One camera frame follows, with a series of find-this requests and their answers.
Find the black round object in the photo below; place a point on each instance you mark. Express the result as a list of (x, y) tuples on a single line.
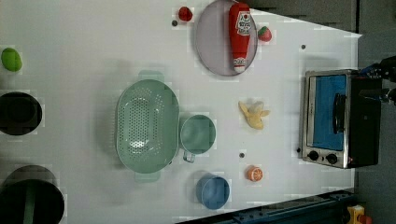
[(20, 113)]

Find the grey round plate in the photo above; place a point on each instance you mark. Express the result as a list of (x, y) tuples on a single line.
[(212, 39)]

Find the blue cup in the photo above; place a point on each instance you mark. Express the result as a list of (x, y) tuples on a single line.
[(212, 191)]

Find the green perforated colander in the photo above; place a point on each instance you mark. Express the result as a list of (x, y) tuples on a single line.
[(147, 122)]

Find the yellow red toy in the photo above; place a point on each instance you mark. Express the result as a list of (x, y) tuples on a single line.
[(358, 216)]

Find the blue metal frame rail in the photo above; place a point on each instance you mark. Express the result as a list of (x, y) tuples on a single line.
[(327, 208)]

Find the red strawberry toy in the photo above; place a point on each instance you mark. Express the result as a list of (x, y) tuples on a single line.
[(264, 34)]

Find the orange slice toy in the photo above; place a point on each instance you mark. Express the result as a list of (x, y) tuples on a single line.
[(254, 174)]

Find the red tomato toy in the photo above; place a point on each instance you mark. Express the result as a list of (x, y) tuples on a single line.
[(185, 14)]

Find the green plush fruit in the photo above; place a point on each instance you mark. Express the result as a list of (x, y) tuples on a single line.
[(11, 60)]

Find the green mug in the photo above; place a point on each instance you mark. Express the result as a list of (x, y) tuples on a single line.
[(197, 135)]

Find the red plush ketchup bottle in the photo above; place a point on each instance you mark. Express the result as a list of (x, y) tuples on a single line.
[(239, 33)]

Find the silver black toaster oven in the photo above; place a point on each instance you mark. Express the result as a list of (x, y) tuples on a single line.
[(341, 126)]

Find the yellow plush peeled banana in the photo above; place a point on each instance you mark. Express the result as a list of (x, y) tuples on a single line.
[(254, 114)]

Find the large black round container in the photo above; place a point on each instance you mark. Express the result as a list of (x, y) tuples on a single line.
[(30, 195)]

